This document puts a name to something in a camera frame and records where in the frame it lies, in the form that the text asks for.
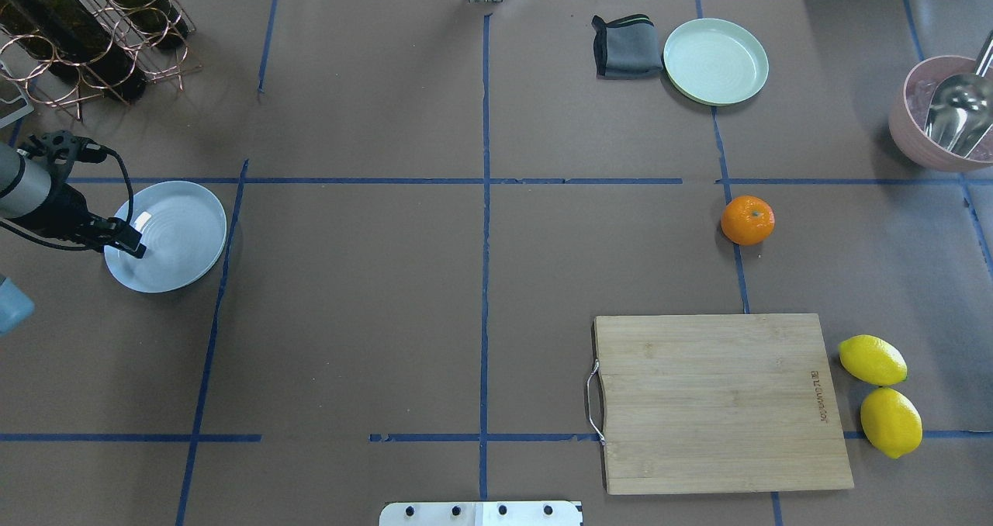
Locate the orange fruit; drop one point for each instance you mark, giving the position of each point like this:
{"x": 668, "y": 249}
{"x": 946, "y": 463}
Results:
{"x": 747, "y": 220}

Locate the upper yellow lemon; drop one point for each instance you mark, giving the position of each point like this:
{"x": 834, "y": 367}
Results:
{"x": 873, "y": 360}

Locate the dark green wine bottle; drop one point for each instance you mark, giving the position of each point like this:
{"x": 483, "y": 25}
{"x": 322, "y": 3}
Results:
{"x": 81, "y": 40}

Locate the yellow lemon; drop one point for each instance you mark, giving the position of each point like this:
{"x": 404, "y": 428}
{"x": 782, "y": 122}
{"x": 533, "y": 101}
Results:
{"x": 891, "y": 422}
{"x": 873, "y": 360}

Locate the light green plate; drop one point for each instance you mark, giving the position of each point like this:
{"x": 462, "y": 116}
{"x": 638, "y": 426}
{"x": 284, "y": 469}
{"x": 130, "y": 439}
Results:
{"x": 715, "y": 62}

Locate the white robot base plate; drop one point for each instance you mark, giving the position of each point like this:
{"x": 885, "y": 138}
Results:
{"x": 524, "y": 512}

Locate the bamboo cutting board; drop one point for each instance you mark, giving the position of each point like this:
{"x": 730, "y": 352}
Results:
{"x": 717, "y": 403}

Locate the copper wire bottle rack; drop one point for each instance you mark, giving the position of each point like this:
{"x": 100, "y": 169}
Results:
{"x": 33, "y": 62}

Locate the grey folded cloth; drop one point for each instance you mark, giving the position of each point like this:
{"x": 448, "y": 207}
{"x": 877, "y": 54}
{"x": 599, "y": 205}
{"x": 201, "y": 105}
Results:
{"x": 626, "y": 48}

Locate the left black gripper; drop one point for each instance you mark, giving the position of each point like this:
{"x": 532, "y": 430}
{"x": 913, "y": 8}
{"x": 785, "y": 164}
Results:
{"x": 64, "y": 207}

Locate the pink bowl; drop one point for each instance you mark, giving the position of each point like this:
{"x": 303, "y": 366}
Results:
{"x": 938, "y": 68}

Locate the metal ice scoop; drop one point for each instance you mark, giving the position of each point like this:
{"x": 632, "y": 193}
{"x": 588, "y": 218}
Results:
{"x": 960, "y": 111}

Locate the lower yellow lemon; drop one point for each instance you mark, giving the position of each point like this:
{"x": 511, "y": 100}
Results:
{"x": 891, "y": 422}

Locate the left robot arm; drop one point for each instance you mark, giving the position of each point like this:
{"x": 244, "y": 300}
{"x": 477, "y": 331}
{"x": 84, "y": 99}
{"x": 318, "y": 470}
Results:
{"x": 38, "y": 204}

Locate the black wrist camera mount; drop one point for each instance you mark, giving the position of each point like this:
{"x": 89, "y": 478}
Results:
{"x": 62, "y": 147}

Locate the white wire cup rack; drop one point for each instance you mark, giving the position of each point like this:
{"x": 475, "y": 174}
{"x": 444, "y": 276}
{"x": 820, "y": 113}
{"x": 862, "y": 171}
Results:
{"x": 15, "y": 104}

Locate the light blue plate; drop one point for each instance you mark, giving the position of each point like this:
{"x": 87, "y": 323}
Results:
{"x": 183, "y": 227}

